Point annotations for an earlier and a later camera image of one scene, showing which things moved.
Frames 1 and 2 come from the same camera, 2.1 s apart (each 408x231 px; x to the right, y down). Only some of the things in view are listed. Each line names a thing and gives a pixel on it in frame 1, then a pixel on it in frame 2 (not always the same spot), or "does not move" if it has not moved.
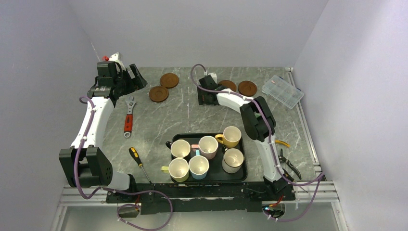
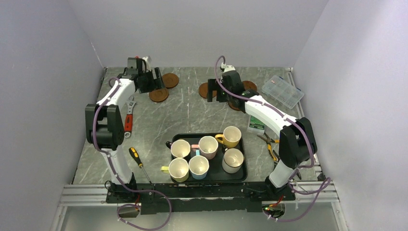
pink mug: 208,146 does not move
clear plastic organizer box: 283,91 does not move
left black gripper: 136,83 to 156,83
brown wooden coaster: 159,94 does not move
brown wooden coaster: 247,88 does not move
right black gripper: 200,93 to 212,85
